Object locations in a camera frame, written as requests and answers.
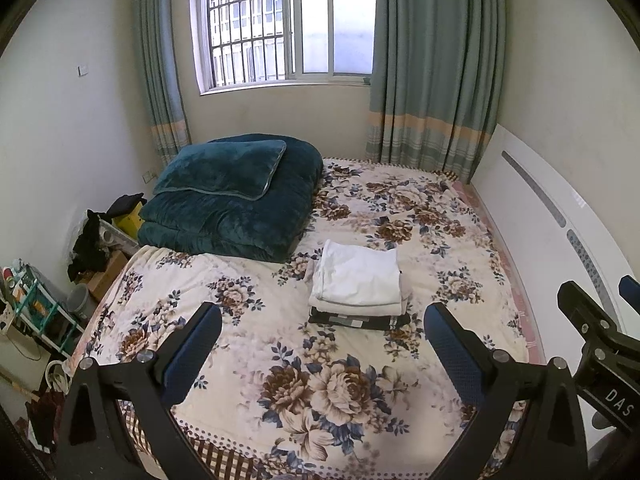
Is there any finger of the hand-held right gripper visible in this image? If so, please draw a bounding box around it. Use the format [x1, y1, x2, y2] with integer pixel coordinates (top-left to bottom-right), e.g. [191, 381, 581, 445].
[557, 280, 621, 344]
[618, 274, 640, 311]

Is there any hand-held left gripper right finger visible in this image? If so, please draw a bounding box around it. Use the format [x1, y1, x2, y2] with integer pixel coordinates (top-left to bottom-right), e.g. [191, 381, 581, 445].
[423, 301, 589, 480]

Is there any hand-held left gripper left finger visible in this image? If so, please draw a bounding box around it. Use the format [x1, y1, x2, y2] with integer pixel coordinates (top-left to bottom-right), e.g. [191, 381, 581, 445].
[55, 301, 224, 480]

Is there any white t-shirt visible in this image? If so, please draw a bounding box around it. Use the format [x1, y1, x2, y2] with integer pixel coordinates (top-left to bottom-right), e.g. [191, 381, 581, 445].
[308, 238, 402, 306]

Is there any pile of black clothes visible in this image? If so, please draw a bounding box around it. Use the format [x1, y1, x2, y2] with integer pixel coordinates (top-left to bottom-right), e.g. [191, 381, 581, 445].
[67, 208, 114, 281]

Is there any folded white garment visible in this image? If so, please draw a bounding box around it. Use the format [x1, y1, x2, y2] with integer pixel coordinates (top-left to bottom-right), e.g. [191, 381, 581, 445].
[307, 287, 410, 317]

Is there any floral blanket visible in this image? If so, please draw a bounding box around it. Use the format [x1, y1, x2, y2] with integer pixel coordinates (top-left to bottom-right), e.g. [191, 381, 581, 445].
[65, 157, 532, 480]

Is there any white headboard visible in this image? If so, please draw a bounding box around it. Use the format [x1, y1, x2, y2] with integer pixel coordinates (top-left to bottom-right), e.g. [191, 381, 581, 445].
[472, 122, 640, 361]

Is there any cardboard box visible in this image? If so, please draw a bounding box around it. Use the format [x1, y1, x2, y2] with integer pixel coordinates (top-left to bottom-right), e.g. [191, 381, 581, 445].
[87, 249, 129, 301]

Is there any folded black striped garment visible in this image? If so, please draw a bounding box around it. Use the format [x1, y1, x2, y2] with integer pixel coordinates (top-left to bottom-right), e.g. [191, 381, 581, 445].
[307, 307, 412, 332]

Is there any grey waste bin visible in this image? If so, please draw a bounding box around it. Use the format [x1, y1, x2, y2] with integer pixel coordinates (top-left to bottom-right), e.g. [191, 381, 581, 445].
[67, 282, 96, 322]

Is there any teal folded quilt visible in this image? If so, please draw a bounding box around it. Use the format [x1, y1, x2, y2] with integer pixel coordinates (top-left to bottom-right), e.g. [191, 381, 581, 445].
[137, 133, 325, 264]

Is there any yellow container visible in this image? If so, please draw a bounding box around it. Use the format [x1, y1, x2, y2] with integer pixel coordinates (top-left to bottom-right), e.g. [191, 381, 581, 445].
[113, 205, 146, 236]

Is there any green and white shelf rack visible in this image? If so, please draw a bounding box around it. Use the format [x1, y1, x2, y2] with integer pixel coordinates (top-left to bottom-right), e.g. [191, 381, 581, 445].
[0, 259, 86, 357]

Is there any teal pillow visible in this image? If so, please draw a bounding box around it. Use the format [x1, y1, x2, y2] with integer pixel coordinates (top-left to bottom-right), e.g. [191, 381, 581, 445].
[152, 139, 288, 203]

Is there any narrow green curtain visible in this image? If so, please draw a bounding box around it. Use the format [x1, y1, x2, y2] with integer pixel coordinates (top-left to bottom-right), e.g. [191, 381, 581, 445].
[131, 0, 194, 166]

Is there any wide green curtain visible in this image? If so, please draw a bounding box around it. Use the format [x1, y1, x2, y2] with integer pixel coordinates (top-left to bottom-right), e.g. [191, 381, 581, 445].
[363, 0, 507, 185]

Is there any barred window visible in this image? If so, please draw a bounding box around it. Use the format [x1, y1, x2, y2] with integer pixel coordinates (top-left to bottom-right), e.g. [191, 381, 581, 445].
[189, 0, 379, 96]

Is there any white coiled cable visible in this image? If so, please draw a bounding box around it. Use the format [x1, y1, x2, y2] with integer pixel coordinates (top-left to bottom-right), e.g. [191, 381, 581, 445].
[44, 357, 71, 392]

